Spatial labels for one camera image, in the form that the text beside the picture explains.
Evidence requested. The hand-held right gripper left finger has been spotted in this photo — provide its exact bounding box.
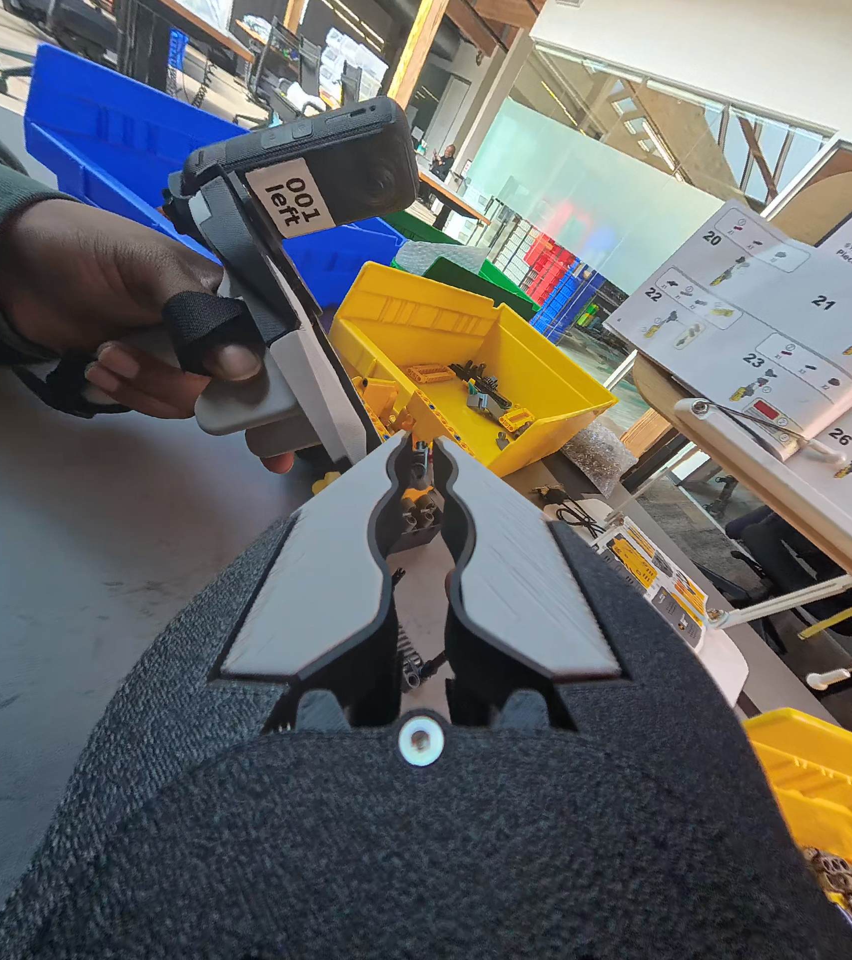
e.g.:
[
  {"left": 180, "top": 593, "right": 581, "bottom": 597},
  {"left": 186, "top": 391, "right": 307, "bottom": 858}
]
[{"left": 217, "top": 433, "right": 410, "bottom": 702}]

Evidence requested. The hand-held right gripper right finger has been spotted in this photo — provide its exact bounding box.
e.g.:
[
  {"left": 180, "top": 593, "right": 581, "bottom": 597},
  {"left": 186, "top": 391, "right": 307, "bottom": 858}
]
[{"left": 433, "top": 436, "right": 624, "bottom": 702}]

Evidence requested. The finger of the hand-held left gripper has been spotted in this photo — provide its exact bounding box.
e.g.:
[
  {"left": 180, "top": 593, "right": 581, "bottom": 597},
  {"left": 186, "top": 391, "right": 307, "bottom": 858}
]
[{"left": 270, "top": 277, "right": 385, "bottom": 468}]

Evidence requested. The grey grille yellow lego subassembly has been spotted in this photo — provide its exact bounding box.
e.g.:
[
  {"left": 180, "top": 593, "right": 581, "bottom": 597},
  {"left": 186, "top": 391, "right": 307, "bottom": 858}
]
[{"left": 392, "top": 566, "right": 449, "bottom": 693}]

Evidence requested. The yellow black lego robot build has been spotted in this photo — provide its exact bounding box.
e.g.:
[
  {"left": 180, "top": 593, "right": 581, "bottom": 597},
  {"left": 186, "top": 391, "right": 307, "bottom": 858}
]
[{"left": 312, "top": 375, "right": 448, "bottom": 555}]

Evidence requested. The bundle of black lego parts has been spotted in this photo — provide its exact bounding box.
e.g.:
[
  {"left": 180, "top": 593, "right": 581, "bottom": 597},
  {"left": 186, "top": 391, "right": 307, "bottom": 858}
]
[{"left": 448, "top": 360, "right": 517, "bottom": 410}]

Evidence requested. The yellow plastic parts bin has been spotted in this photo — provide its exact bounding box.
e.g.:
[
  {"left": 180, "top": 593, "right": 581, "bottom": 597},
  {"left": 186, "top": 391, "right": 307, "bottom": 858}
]
[
  {"left": 744, "top": 708, "right": 852, "bottom": 960},
  {"left": 328, "top": 261, "right": 618, "bottom": 480}
]

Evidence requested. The green plastic bin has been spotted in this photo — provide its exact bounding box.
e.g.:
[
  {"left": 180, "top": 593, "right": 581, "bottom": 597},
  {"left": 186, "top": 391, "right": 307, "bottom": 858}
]
[
  {"left": 383, "top": 210, "right": 464, "bottom": 246},
  {"left": 420, "top": 256, "right": 543, "bottom": 324}
]

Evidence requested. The clear plastic bag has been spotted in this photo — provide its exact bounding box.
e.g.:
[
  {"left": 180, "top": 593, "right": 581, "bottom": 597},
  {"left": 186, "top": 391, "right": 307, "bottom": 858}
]
[{"left": 561, "top": 423, "right": 637, "bottom": 496}]

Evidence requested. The bubble wrap sheet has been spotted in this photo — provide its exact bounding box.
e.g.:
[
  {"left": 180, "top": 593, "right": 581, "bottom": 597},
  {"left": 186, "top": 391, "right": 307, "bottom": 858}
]
[{"left": 392, "top": 240, "right": 490, "bottom": 276}]

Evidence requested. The white instruction booklet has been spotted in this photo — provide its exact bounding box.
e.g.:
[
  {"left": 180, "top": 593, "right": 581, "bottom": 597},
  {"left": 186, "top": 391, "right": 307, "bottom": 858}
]
[{"left": 594, "top": 517, "right": 751, "bottom": 710}]

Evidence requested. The blue plastic bin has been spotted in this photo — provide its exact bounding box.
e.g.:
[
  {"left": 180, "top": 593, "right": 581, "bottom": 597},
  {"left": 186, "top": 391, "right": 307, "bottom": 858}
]
[{"left": 24, "top": 43, "right": 406, "bottom": 310}]

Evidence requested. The black office chair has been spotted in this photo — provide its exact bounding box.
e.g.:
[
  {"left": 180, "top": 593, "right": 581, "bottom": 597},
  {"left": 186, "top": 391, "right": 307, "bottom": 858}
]
[
  {"left": 0, "top": 0, "right": 121, "bottom": 97},
  {"left": 696, "top": 502, "right": 852, "bottom": 654}
]

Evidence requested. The shelf of coloured storage bins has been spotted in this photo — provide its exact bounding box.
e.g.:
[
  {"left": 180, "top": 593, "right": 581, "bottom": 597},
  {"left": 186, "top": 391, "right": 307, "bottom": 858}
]
[{"left": 486, "top": 217, "right": 608, "bottom": 346}]

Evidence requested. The open instruction manual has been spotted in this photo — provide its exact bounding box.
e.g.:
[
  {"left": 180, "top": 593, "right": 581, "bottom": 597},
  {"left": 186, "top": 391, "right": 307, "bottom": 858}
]
[{"left": 604, "top": 168, "right": 852, "bottom": 541}]

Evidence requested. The small black cable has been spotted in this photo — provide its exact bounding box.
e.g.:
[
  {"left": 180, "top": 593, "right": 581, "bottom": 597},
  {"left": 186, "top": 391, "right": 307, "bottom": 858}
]
[{"left": 531, "top": 483, "right": 607, "bottom": 530}]

